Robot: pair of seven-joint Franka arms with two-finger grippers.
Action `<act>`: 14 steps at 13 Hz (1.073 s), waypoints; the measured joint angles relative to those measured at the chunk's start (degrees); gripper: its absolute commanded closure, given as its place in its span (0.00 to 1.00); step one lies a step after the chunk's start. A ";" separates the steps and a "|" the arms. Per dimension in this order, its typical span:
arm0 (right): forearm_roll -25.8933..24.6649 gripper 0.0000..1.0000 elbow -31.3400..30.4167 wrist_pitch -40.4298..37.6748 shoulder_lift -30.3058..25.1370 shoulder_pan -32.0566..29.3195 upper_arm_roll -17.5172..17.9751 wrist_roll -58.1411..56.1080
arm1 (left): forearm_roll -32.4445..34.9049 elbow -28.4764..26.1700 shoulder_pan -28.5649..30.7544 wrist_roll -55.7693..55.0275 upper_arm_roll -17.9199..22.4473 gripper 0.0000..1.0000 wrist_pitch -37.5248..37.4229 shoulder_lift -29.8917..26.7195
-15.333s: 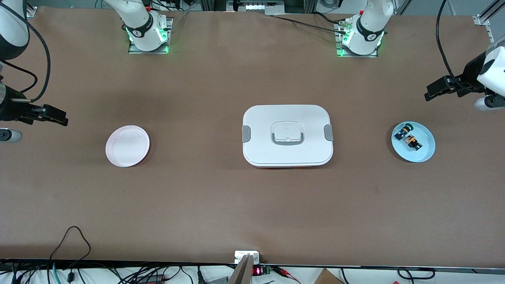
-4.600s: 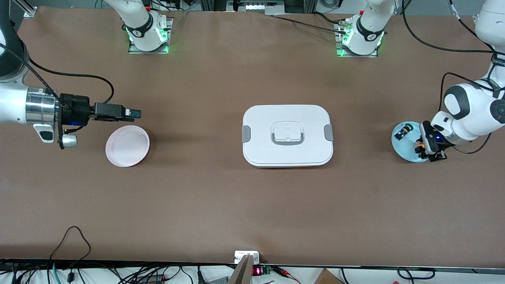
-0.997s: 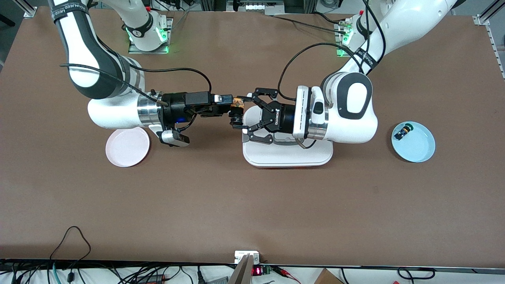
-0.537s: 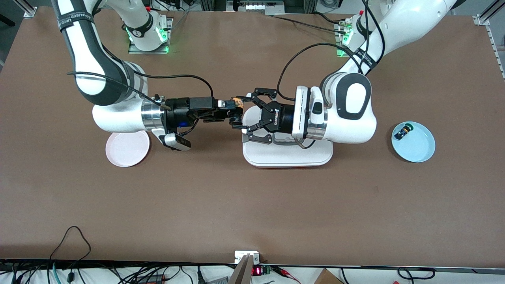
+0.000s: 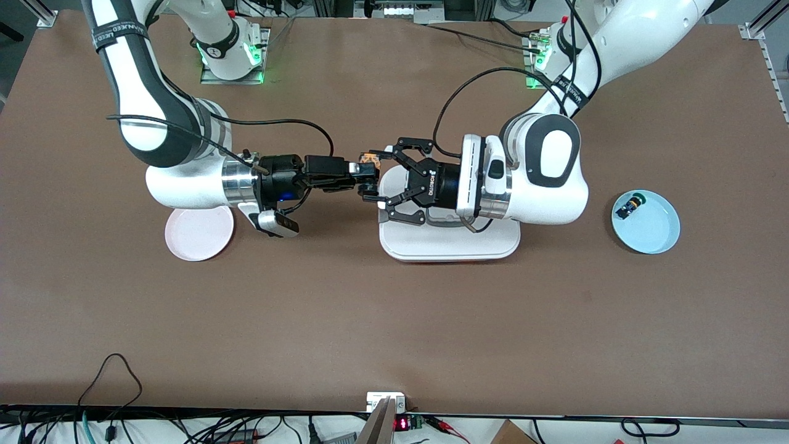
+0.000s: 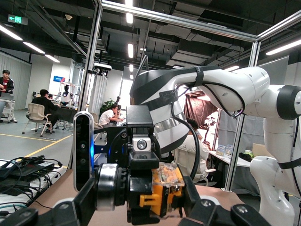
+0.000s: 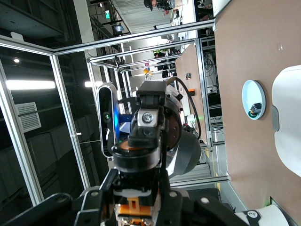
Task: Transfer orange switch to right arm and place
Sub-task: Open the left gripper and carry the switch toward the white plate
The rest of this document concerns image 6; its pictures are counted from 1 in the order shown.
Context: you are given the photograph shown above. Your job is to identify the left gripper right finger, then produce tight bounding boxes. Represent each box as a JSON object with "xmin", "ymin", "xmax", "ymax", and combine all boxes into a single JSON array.
[{"xmin": 178, "ymin": 176, "xmax": 271, "ymax": 226}]

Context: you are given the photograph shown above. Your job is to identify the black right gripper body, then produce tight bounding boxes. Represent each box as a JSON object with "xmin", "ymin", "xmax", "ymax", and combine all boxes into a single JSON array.
[{"xmin": 108, "ymin": 128, "xmax": 162, "ymax": 167}]

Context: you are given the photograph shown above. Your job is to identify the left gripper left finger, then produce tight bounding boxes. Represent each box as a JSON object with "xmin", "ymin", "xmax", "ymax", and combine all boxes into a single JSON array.
[{"xmin": 0, "ymin": 178, "xmax": 96, "ymax": 226}]

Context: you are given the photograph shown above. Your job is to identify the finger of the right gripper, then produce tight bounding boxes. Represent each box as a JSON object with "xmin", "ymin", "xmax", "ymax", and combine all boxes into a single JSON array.
[
  {"xmin": 128, "ymin": 177, "xmax": 160, "ymax": 224},
  {"xmin": 127, "ymin": 105, "xmax": 161, "ymax": 170}
]

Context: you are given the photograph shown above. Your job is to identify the orange push-button switch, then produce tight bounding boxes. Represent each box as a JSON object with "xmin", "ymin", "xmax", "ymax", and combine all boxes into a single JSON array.
[{"xmin": 95, "ymin": 161, "xmax": 186, "ymax": 218}]

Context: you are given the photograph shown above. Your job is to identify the seated person white shirt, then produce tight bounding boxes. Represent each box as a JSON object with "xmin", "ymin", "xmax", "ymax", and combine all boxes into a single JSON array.
[
  {"xmin": 173, "ymin": 117, "xmax": 210, "ymax": 182},
  {"xmin": 98, "ymin": 104, "xmax": 125, "ymax": 127}
]

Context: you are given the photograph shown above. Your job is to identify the green potted plant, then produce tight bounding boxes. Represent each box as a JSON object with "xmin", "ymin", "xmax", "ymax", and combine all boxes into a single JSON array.
[{"xmin": 100, "ymin": 98, "xmax": 116, "ymax": 115}]

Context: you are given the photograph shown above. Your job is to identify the flat black power brick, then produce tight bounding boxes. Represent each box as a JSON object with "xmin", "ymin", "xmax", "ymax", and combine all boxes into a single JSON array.
[{"xmin": 10, "ymin": 160, "xmax": 56, "ymax": 178}]

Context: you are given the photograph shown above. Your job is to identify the white desk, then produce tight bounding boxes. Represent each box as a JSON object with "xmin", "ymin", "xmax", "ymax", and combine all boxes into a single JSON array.
[{"xmin": 208, "ymin": 150, "xmax": 251, "ymax": 168}]

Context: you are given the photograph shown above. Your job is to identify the brown backdrop curtain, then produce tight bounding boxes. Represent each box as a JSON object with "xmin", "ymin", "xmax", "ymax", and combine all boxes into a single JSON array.
[{"xmin": 184, "ymin": 93, "xmax": 222, "ymax": 151}]

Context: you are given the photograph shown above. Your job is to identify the black bag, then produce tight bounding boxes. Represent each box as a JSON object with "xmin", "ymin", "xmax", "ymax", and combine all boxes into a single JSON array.
[{"xmin": 238, "ymin": 152, "xmax": 255, "ymax": 163}]

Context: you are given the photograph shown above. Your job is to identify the white humanoid robot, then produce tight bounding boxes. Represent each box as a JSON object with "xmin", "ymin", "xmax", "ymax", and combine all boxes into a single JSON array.
[{"xmin": 60, "ymin": 84, "xmax": 76, "ymax": 106}]

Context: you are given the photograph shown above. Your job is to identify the open cardboard box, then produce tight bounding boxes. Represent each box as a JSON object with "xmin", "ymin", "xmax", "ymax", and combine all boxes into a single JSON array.
[{"xmin": 252, "ymin": 143, "xmax": 275, "ymax": 159}]

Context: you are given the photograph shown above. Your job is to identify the seated person black clothes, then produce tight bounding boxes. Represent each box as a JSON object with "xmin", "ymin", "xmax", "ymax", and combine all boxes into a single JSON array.
[{"xmin": 31, "ymin": 89, "xmax": 59, "ymax": 132}]

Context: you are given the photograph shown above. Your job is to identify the white mesh office chair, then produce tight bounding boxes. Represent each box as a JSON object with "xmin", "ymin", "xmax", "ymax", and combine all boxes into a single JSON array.
[{"xmin": 22, "ymin": 103, "xmax": 53, "ymax": 137}]

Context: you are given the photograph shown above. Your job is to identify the white cart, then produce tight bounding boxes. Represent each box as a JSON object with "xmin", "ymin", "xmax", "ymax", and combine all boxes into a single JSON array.
[{"xmin": 0, "ymin": 98, "xmax": 17, "ymax": 123}]

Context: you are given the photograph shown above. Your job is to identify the standing person red shirt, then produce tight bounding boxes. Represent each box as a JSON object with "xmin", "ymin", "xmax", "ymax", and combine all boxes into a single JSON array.
[{"xmin": 0, "ymin": 70, "xmax": 15, "ymax": 94}]

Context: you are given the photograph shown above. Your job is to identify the green exit sign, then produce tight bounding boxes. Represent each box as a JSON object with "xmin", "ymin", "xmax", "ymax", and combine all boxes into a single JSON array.
[{"xmin": 8, "ymin": 14, "xmax": 29, "ymax": 26}]

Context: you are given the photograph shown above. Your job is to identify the black camera bracket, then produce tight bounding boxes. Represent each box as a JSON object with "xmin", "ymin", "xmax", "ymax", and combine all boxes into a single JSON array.
[{"xmin": 93, "ymin": 126, "xmax": 113, "ymax": 158}]

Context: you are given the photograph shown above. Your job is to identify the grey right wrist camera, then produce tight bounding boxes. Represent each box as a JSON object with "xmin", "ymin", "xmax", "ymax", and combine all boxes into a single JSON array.
[{"xmin": 72, "ymin": 111, "xmax": 95, "ymax": 193}]

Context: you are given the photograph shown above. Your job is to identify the teal cable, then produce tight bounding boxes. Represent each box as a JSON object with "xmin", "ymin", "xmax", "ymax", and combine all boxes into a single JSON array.
[{"xmin": 0, "ymin": 202, "xmax": 30, "ymax": 210}]

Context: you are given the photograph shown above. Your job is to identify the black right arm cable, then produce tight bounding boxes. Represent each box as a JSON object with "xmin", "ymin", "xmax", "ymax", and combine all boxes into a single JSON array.
[{"xmin": 170, "ymin": 82, "xmax": 246, "ymax": 182}]

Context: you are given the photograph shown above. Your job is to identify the white overhead camera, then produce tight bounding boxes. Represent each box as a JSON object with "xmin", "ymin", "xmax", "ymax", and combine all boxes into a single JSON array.
[{"xmin": 93, "ymin": 62, "xmax": 113, "ymax": 76}]

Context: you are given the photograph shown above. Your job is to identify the aluminium frame post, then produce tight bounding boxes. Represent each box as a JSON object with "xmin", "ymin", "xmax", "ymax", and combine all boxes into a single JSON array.
[
  {"xmin": 224, "ymin": 40, "xmax": 261, "ymax": 191},
  {"xmin": 67, "ymin": 0, "xmax": 103, "ymax": 170}
]

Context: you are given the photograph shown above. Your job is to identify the aluminium frame beam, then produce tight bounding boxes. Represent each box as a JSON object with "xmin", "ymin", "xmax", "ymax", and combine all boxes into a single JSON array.
[
  {"xmin": 101, "ymin": 0, "xmax": 259, "ymax": 43},
  {"xmin": 257, "ymin": 10, "xmax": 301, "ymax": 42}
]

